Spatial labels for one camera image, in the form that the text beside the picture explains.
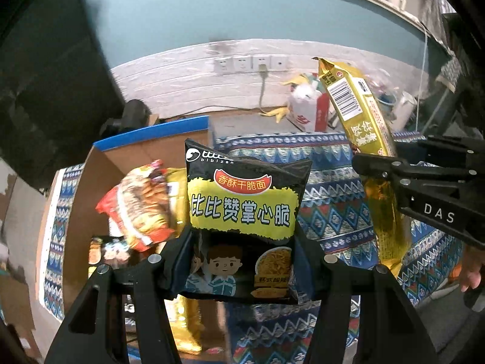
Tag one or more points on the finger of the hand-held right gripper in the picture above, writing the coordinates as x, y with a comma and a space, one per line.
454, 149
382, 167

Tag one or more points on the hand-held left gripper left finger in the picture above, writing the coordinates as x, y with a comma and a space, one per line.
178, 269

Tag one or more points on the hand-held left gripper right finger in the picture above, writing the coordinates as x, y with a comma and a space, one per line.
309, 269

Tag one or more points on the yellow snack packet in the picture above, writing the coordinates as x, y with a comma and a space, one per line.
176, 197
187, 322

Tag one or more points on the gold snack packet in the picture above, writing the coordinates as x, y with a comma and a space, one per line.
363, 110

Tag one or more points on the dark picture-print snack packet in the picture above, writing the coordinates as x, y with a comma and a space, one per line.
110, 254

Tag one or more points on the red noodle packet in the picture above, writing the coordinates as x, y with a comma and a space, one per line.
140, 204

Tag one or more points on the black snack packet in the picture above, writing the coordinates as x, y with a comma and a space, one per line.
242, 204

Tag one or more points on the blue-rimmed cardboard box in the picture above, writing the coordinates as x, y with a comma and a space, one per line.
151, 148

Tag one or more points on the person's right hand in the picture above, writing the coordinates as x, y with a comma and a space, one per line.
471, 269

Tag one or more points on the patterned blue blanket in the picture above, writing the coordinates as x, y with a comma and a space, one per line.
333, 212

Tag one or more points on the red white carton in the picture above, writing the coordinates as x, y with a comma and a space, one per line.
314, 113

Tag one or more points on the white crumpled bag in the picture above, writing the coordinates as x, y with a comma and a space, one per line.
305, 91

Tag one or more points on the yellow crumpled wrapper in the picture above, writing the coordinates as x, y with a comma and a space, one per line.
276, 113
297, 80

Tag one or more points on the small brown cardboard box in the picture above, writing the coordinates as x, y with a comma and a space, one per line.
152, 120

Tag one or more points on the flat brown cardboard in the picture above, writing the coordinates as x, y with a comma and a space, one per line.
19, 235

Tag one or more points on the dark cabinet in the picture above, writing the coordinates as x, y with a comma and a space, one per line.
49, 64

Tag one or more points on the white wall socket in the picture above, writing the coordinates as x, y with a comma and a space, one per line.
241, 64
261, 60
222, 66
279, 63

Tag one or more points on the white wall shelf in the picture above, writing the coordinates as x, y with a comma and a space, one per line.
394, 11

